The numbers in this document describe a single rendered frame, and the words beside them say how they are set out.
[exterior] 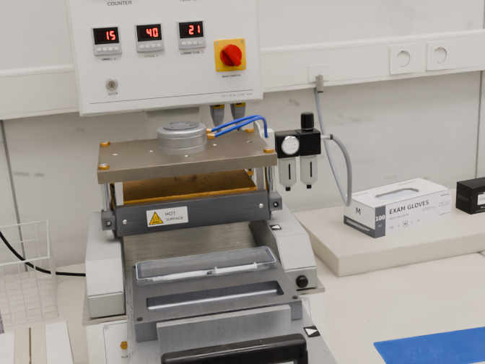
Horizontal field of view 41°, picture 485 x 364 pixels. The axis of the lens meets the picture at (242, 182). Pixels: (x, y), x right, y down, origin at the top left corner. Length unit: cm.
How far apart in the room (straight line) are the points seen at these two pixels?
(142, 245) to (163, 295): 34
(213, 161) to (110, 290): 24
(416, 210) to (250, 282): 77
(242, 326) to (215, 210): 29
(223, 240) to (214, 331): 42
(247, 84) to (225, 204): 28
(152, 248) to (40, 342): 24
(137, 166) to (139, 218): 8
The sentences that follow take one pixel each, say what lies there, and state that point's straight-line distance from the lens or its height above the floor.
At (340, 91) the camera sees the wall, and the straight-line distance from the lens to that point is 164.
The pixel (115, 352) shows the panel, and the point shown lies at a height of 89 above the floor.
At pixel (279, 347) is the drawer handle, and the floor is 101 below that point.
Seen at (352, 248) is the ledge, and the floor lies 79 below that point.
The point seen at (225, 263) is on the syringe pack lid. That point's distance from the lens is 87.
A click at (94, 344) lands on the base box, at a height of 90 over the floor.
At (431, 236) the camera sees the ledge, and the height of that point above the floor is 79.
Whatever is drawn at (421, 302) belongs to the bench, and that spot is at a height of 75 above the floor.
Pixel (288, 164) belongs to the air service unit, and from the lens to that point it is 122.
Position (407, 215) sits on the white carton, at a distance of 153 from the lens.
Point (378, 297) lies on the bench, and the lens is 133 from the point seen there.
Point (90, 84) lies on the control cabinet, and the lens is 116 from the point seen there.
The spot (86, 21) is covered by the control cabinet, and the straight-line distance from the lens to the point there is 115.
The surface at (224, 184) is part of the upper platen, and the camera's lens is 102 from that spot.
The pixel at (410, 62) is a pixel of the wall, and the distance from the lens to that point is 166.
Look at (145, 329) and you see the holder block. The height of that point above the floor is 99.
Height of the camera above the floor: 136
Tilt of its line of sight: 17 degrees down
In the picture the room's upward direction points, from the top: 3 degrees counter-clockwise
